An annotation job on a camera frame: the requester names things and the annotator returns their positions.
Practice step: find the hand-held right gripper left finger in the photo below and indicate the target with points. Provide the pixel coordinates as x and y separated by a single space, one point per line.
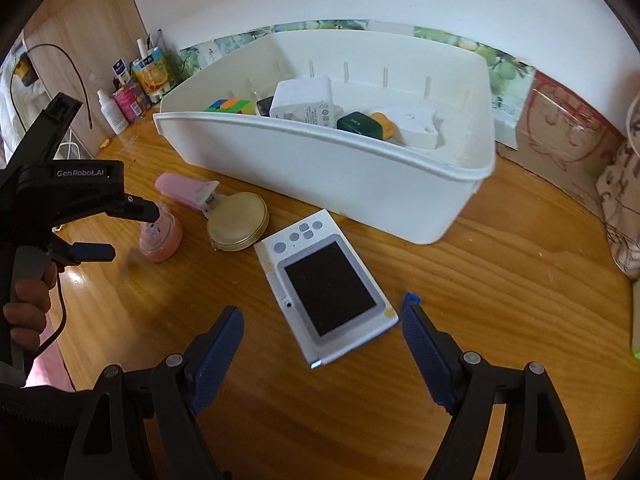
220 360

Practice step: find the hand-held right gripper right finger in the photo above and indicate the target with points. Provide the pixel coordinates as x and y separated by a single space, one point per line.
430 355

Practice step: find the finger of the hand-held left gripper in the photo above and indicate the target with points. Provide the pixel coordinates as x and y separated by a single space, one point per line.
142 207
90 251

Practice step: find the pink round container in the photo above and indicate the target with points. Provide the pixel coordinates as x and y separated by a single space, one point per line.
162 235

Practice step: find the white handheld screen device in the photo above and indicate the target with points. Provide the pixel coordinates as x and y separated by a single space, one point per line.
330 292

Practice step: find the multicolour puzzle cube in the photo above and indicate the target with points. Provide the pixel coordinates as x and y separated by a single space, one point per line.
230 106

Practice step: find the white plastic bin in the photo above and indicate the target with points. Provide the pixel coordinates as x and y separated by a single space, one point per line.
325 185

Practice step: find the white plastic stand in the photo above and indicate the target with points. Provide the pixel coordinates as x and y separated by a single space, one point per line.
417 127

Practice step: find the person's left forearm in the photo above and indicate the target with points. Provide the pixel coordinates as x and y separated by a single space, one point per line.
35 425

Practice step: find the person's left hand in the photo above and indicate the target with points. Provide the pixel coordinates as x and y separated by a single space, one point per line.
27 310

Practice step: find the white plastic bottle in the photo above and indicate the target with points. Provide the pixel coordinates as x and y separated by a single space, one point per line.
112 112

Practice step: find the round gold compact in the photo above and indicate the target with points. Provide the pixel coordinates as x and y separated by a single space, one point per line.
237 222

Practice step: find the pink pen cup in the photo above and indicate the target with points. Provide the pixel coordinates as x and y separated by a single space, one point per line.
132 102

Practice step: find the blue and white box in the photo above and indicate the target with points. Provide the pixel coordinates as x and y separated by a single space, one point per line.
121 72

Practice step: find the yellow and black device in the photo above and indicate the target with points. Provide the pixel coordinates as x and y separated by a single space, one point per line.
25 70

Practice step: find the white tube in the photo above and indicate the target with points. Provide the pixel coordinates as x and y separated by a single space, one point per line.
142 50

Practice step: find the small black box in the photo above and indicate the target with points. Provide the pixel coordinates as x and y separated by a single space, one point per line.
265 106

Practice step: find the wooden side panel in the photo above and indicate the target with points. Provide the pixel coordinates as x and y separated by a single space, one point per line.
90 10

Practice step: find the white labelled power adapter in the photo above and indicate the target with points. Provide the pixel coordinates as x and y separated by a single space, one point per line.
305 100

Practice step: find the small dark green box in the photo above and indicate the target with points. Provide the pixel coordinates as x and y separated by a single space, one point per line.
357 124

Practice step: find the small orange object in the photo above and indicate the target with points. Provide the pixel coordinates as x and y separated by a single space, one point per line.
386 125

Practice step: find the patterned brown paper bag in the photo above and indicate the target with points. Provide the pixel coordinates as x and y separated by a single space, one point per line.
622 210

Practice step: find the red drawn cardboard sheet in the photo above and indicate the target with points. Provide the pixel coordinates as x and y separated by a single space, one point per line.
560 130

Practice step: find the green landscape wall strip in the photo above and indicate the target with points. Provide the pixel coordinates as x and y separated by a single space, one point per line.
505 70

